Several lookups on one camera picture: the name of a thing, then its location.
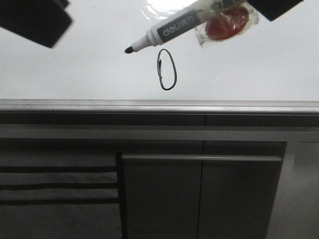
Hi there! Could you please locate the white whiteboard with frame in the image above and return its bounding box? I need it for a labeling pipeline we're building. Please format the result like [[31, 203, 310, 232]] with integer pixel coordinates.
[[0, 0, 319, 114]]

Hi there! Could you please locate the white whiteboard marker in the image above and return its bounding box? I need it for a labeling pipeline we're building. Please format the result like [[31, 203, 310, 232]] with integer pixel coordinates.
[[125, 0, 259, 54]]

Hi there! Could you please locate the white metal frame rail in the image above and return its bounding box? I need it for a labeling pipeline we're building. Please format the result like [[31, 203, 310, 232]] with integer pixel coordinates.
[[0, 124, 319, 142]]

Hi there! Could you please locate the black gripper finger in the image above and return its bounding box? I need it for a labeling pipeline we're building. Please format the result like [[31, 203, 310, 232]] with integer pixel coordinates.
[[0, 0, 72, 48], [251, 0, 303, 21]]

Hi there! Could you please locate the grey cloth with black stripes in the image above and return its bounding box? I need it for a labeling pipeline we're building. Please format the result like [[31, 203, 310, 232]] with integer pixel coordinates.
[[0, 151, 119, 206]]

